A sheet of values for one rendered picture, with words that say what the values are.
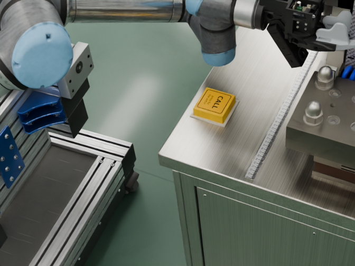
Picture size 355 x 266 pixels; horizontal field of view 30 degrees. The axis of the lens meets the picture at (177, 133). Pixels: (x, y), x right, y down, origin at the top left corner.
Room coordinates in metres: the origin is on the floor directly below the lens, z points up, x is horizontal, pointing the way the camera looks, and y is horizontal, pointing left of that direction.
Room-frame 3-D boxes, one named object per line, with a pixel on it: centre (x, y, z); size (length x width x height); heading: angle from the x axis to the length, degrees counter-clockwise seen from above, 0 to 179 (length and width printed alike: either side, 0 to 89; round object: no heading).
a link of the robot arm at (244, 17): (1.05, -0.18, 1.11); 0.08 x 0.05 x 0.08; 148
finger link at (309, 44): (0.95, -0.29, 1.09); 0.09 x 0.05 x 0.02; 57
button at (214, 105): (0.99, -0.09, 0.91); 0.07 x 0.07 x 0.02; 58
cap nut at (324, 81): (0.89, -0.29, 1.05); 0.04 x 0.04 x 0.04
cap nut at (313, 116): (0.81, -0.25, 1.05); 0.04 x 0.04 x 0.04
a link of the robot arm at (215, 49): (1.10, -0.11, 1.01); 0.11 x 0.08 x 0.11; 15
